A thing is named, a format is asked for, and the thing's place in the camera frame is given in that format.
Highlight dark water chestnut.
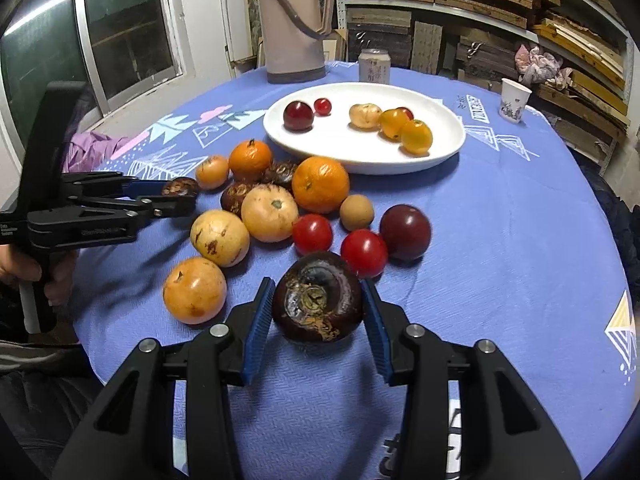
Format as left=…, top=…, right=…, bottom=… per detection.
left=260, top=160, right=298, bottom=192
left=160, top=177, right=201, bottom=198
left=271, top=252, right=364, bottom=344
left=220, top=182, right=256, bottom=217

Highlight beige thermos flask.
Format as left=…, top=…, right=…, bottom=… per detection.
left=258, top=0, right=335, bottom=84

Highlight orange cherry tomato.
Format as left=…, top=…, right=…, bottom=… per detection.
left=378, top=108, right=410, bottom=142
left=399, top=119, right=433, bottom=156

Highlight yellow pear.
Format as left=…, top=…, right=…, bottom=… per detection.
left=241, top=184, right=299, bottom=243

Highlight metal storage shelf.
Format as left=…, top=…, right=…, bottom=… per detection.
left=333, top=0, right=634, bottom=171

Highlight yellow-orange passion fruit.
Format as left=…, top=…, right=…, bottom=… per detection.
left=195, top=155, right=230, bottom=191

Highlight purple cloth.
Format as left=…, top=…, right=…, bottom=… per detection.
left=62, top=131, right=129, bottom=172

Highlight window with white frame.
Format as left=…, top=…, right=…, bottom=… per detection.
left=1, top=0, right=180, bottom=139

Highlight orange mandarin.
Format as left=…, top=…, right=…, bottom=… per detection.
left=292, top=156, right=350, bottom=214
left=229, top=139, right=273, bottom=182

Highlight white drink can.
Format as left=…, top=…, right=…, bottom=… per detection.
left=358, top=49, right=390, bottom=84

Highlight person left hand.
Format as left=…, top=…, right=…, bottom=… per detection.
left=1, top=245, right=78, bottom=307

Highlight red cherry tomato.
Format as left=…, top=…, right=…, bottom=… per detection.
left=341, top=229, right=388, bottom=278
left=292, top=214, right=333, bottom=256
left=314, top=98, right=332, bottom=117
left=396, top=106, right=414, bottom=120

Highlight orange persimmon-like fruit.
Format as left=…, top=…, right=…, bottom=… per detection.
left=349, top=103, right=383, bottom=130

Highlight large dark red plum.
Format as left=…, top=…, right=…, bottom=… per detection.
left=283, top=101, right=314, bottom=132

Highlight yellow round fruit spotted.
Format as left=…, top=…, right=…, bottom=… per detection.
left=190, top=209, right=250, bottom=268

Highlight pink floral cloth bundle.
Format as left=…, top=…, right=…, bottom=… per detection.
left=514, top=44, right=573, bottom=90

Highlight dark water chestnut top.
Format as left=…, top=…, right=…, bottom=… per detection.
left=260, top=160, right=298, bottom=192

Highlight small tan longan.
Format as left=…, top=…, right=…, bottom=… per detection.
left=340, top=194, right=375, bottom=232

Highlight white oval plate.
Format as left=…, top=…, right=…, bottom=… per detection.
left=262, top=82, right=466, bottom=176

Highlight yellow potato-like fruit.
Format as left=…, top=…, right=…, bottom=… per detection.
left=162, top=257, right=228, bottom=325

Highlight red cherry tomato front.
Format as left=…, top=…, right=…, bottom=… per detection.
left=396, top=106, right=414, bottom=120

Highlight white paper cup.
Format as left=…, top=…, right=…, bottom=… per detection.
left=499, top=78, right=532, bottom=124

